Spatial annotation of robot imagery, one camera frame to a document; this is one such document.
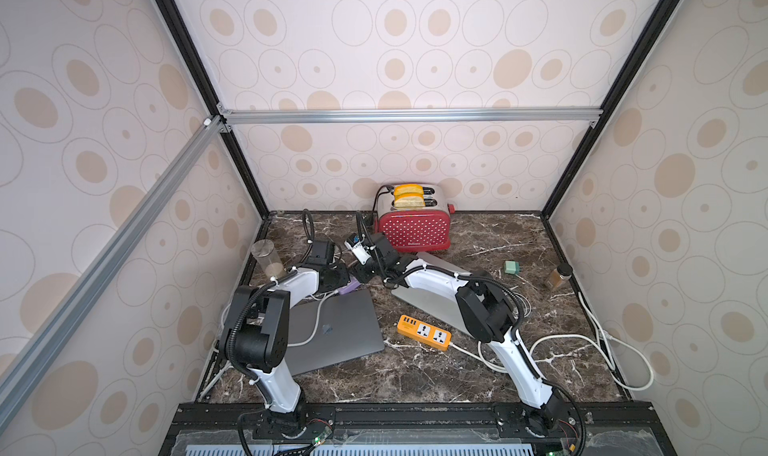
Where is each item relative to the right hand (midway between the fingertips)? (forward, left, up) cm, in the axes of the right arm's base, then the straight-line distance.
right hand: (349, 270), depth 96 cm
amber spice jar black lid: (+1, -66, +1) cm, 67 cm away
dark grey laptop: (-16, +4, -9) cm, 19 cm away
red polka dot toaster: (+13, -21, +7) cm, 25 cm away
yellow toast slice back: (+22, -18, +16) cm, 33 cm away
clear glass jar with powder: (-1, +24, +10) cm, 26 cm away
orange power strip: (-18, -25, -4) cm, 31 cm away
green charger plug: (+6, -54, -4) cm, 54 cm away
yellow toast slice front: (+18, -19, +13) cm, 29 cm away
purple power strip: (-3, -1, -4) cm, 5 cm away
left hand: (-1, -1, -1) cm, 1 cm away
